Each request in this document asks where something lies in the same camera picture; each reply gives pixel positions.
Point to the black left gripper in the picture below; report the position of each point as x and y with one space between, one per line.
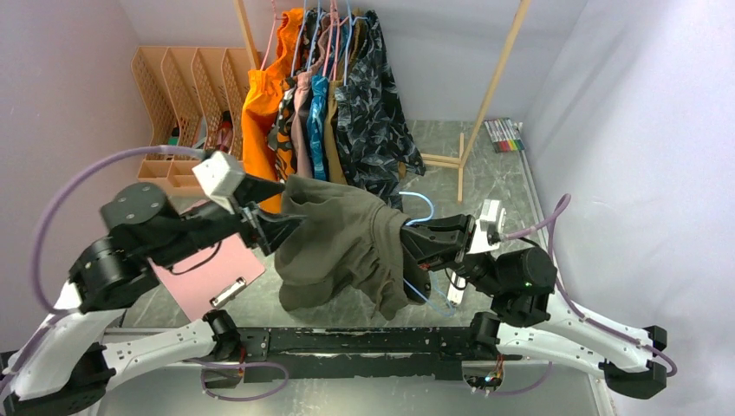
269 232

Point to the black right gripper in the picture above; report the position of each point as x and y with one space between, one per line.
458 228

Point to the olive green shorts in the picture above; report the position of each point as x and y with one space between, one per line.
349 238

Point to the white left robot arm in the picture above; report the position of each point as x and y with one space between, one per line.
64 368

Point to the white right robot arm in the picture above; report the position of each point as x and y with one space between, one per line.
530 312

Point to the black orange patterned shorts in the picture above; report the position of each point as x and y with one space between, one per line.
280 140

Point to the pink hanging shorts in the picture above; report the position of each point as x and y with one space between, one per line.
314 48

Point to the brown hanging shorts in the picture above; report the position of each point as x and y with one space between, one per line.
336 76

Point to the dark leaf-print shorts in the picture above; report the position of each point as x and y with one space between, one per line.
373 138

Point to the orange hanging shorts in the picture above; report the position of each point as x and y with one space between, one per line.
265 93

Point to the blue patterned shorts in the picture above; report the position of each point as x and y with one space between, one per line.
318 106

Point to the white stapler on table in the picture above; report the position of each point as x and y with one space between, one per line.
456 289

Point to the wooden clothes rack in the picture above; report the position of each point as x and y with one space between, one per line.
465 146

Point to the pink clipboard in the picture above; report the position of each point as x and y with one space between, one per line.
195 281

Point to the set of coloured markers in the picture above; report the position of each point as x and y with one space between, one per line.
505 135

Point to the peach desk organizer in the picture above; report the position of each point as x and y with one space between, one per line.
194 95

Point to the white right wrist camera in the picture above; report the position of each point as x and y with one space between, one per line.
488 227

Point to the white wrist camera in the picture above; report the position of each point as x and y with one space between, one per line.
488 227
219 176

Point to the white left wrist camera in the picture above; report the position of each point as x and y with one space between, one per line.
219 176

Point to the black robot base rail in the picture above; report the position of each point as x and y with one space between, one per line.
341 353

